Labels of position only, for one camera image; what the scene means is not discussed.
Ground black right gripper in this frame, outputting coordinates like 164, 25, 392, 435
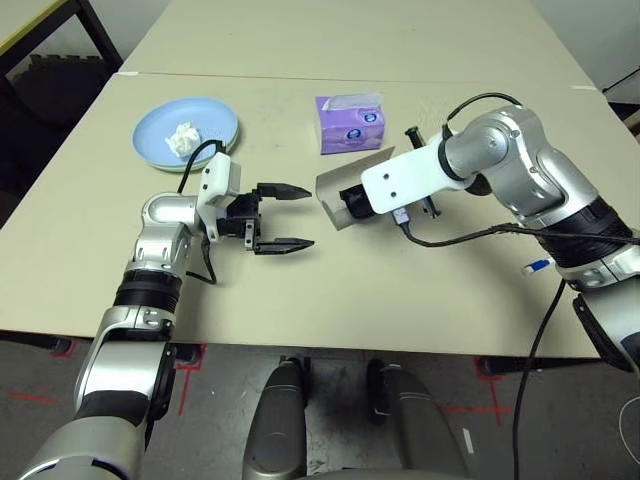
404, 126, 442, 220

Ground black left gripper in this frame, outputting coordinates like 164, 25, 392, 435
217, 182, 316, 257

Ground grey glasses case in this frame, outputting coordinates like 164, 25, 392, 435
315, 146, 396, 233

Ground black sunglasses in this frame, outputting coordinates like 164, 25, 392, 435
339, 183, 376, 220

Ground white tissue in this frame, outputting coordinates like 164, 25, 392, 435
164, 121, 200, 156

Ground blue plastic plate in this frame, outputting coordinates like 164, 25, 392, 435
132, 97, 240, 170

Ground purple tissue pack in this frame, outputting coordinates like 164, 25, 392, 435
314, 92, 386, 155

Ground black table foot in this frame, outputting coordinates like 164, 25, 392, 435
474, 355, 601, 381
0, 329, 71, 355
167, 342, 202, 365

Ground red floor tape mark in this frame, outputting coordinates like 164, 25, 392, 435
172, 344, 207, 416
444, 357, 514, 426

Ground grey robot left leg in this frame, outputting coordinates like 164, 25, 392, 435
242, 355, 309, 480

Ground grey robot leg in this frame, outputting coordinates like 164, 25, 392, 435
367, 358, 471, 480
242, 355, 309, 480

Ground grey robot right leg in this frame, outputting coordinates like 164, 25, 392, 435
367, 358, 471, 480

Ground black foam mat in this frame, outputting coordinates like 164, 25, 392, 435
7, 52, 119, 151

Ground grey robot waist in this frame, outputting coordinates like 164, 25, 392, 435
299, 467, 416, 480

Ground black-framed side table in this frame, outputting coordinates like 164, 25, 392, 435
0, 0, 124, 76

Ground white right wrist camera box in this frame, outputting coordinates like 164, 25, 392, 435
360, 133, 474, 215

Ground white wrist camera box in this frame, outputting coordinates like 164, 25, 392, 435
194, 152, 243, 244
360, 133, 474, 215

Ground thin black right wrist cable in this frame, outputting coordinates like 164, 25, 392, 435
443, 92, 524, 139

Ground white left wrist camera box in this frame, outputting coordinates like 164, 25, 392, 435
194, 152, 243, 244

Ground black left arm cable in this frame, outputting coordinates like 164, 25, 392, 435
177, 138, 225, 287

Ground white floor cable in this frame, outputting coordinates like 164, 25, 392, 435
617, 397, 640, 461

